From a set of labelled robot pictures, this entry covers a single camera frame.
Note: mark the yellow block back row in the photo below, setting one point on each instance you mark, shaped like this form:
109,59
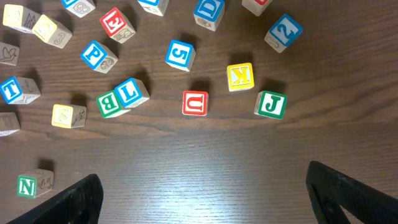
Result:
20,18

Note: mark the red letter U block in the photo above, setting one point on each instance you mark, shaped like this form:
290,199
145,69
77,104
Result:
9,124

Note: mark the green letter J block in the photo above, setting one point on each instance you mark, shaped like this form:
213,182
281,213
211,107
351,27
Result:
270,104

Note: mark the blue number 2 block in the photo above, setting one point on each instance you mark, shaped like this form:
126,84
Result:
283,33

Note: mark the yellow letter S block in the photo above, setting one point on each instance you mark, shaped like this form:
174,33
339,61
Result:
68,116

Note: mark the blue letter D block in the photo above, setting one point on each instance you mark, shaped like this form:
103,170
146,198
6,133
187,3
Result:
209,13

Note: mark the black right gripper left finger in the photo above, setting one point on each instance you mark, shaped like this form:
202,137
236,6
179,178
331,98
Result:
80,203

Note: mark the red letter I block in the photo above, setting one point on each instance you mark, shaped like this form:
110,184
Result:
9,54

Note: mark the blue letter T block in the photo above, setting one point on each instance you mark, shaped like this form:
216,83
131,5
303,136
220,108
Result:
20,91

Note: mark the blue letter P block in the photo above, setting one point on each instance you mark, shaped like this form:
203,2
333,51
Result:
98,57

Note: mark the blue number 5 block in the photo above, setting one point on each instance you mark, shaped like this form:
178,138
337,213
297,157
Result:
180,55

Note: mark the red letter M block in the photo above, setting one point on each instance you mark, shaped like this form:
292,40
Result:
257,7

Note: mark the green letter B block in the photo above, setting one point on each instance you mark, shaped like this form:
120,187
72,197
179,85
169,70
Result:
110,106

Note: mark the yellow block with animal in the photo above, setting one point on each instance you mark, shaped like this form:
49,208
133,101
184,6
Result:
52,32

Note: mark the green letter N block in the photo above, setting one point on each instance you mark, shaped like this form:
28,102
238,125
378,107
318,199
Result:
35,183

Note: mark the red letter E block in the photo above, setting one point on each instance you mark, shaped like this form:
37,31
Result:
117,26

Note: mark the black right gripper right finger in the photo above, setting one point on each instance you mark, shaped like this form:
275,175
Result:
332,192

